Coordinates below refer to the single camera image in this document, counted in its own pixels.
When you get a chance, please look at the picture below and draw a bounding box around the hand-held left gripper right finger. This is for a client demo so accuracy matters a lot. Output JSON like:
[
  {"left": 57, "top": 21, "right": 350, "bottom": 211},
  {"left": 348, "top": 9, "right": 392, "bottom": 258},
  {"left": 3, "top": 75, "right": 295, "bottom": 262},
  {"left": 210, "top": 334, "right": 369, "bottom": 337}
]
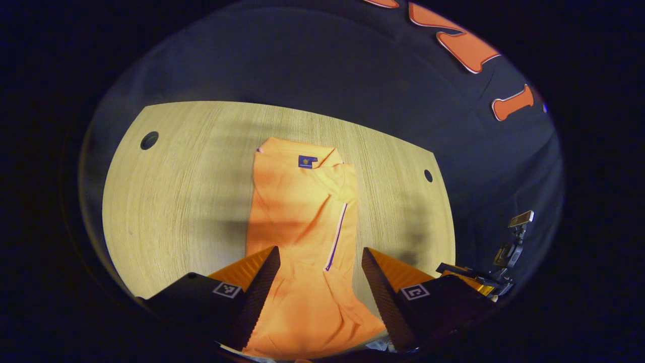
[{"left": 361, "top": 247, "right": 497, "bottom": 353}]

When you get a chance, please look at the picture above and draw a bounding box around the orange T-shirt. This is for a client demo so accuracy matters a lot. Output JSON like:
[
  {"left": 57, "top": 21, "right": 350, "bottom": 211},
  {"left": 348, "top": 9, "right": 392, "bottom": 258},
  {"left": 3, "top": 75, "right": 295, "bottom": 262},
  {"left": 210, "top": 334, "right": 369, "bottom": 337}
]
[{"left": 242, "top": 137, "right": 388, "bottom": 361}]

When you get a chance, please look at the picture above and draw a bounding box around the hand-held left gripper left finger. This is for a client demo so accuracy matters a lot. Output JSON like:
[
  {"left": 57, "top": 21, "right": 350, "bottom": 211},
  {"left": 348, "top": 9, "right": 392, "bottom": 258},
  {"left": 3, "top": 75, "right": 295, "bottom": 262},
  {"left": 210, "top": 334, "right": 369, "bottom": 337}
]
[{"left": 136, "top": 246, "right": 281, "bottom": 352}]

